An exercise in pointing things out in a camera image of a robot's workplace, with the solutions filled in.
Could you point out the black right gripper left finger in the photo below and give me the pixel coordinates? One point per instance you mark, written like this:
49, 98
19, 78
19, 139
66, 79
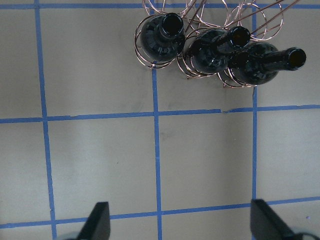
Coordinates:
97, 225

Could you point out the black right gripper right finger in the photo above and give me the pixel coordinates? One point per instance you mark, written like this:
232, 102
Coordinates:
265, 223

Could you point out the dark wine bottle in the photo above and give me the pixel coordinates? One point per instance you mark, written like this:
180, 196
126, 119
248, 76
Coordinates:
162, 36
211, 50
259, 62

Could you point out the copper wire bottle basket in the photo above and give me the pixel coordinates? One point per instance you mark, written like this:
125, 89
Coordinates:
200, 15

